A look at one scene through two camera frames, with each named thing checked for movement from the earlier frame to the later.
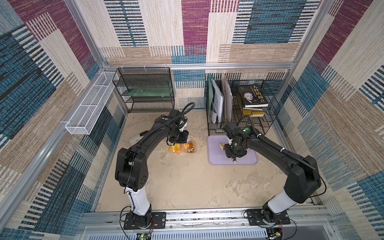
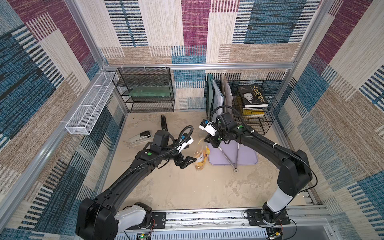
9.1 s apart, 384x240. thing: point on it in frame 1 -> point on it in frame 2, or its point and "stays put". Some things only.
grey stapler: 135,139 stays put
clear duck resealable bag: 192,146 -> 201,152
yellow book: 253,112 stays put
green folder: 210,95 stays put
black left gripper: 184,140 -> 187,163
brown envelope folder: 228,98 stays put
